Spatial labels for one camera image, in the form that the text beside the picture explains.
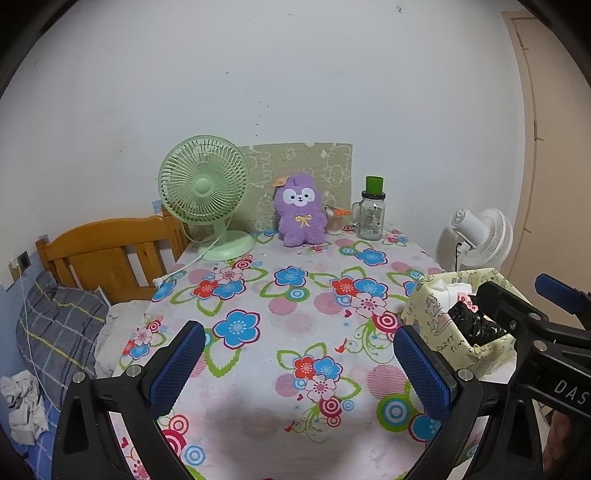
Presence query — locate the glass mug jar green lid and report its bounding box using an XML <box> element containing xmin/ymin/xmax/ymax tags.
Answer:
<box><xmin>351</xmin><ymin>176</ymin><xmax>386</xmax><ymax>241</ymax></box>

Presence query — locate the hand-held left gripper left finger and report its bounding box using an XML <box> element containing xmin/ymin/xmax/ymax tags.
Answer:
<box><xmin>52</xmin><ymin>320</ymin><xmax>206</xmax><ymax>480</ymax></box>

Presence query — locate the person's right hand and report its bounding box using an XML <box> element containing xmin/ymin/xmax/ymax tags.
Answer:
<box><xmin>545</xmin><ymin>408</ymin><xmax>576</xmax><ymax>474</ymax></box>

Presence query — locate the thin white charging cable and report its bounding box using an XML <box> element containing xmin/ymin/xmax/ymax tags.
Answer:
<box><xmin>18</xmin><ymin>271</ymin><xmax>47</xmax><ymax>384</ymax></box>

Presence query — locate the green cartoon print board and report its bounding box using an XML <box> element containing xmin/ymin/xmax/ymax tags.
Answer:
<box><xmin>242</xmin><ymin>143</ymin><xmax>354</xmax><ymax>234</ymax></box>

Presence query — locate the purple plush toy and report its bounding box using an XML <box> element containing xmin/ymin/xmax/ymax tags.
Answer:
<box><xmin>271</xmin><ymin>173</ymin><xmax>328</xmax><ymax>247</ymax></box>

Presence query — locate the grey plaid pillow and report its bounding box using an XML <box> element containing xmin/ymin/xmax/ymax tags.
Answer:
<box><xmin>16</xmin><ymin>270</ymin><xmax>112</xmax><ymax>409</ymax></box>

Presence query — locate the green desk fan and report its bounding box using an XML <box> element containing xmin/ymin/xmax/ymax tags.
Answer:
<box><xmin>158</xmin><ymin>135</ymin><xmax>256</xmax><ymax>263</ymax></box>

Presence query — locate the floral tablecloth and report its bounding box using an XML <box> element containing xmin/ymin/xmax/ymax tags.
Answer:
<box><xmin>111</xmin><ymin>228</ymin><xmax>509</xmax><ymax>480</ymax></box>

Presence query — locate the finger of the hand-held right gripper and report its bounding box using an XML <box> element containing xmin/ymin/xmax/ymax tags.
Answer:
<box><xmin>536</xmin><ymin>274</ymin><xmax>591</xmax><ymax>334</ymax></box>
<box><xmin>475</xmin><ymin>281</ymin><xmax>561</xmax><ymax>352</ymax></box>

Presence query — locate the wooden bed headboard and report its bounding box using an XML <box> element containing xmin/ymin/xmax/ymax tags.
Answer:
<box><xmin>36</xmin><ymin>205</ymin><xmax>190</xmax><ymax>303</ymax></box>

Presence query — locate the cotton swab jar orange lid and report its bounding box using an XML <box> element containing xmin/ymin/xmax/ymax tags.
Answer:
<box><xmin>324</xmin><ymin>206</ymin><xmax>352</xmax><ymax>236</ymax></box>

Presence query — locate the white blanket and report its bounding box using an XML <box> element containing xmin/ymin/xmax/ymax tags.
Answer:
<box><xmin>95</xmin><ymin>300</ymin><xmax>153</xmax><ymax>377</ymax></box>

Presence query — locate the beige door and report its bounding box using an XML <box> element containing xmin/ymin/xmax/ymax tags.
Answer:
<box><xmin>501</xmin><ymin>11</ymin><xmax>591</xmax><ymax>296</ymax></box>

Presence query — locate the black plastic bag roll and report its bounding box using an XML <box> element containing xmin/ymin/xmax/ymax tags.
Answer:
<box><xmin>445</xmin><ymin>300</ymin><xmax>509</xmax><ymax>347</ymax></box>

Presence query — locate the yellow cartoon print storage box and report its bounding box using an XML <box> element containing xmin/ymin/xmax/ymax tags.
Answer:
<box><xmin>399</xmin><ymin>267</ymin><xmax>518</xmax><ymax>377</ymax></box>

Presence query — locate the white standing fan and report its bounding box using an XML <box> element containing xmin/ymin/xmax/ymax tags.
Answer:
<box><xmin>436</xmin><ymin>208</ymin><xmax>514</xmax><ymax>278</ymax></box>

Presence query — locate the white fan power cable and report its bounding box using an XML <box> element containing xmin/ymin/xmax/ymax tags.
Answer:
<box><xmin>152</xmin><ymin>244</ymin><xmax>218</xmax><ymax>287</ymax></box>

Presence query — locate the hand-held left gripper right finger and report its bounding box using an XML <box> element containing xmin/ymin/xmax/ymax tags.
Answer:
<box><xmin>393</xmin><ymin>324</ymin><xmax>541</xmax><ymax>480</ymax></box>

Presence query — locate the crumpled white cloth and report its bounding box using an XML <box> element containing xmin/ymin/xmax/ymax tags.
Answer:
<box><xmin>0</xmin><ymin>371</ymin><xmax>49</xmax><ymax>446</ymax></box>

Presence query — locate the white cloth bundle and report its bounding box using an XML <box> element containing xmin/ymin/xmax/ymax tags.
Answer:
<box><xmin>431</xmin><ymin>281</ymin><xmax>474</xmax><ymax>303</ymax></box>

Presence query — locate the blue checked bedsheet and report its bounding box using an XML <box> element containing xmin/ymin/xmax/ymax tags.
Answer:
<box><xmin>0</xmin><ymin>397</ymin><xmax>65</xmax><ymax>480</ymax></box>

